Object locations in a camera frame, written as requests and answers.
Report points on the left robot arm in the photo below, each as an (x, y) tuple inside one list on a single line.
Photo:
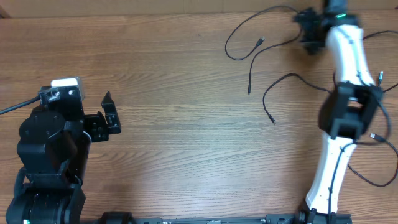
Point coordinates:
[(54, 145)]

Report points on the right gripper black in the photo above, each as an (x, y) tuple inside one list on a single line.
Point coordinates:
[(305, 18)]

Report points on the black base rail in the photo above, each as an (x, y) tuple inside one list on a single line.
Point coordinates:
[(214, 220)]

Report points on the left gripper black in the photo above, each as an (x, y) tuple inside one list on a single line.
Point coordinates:
[(102, 129)]

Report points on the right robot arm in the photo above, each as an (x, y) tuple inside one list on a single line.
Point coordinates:
[(347, 112)]

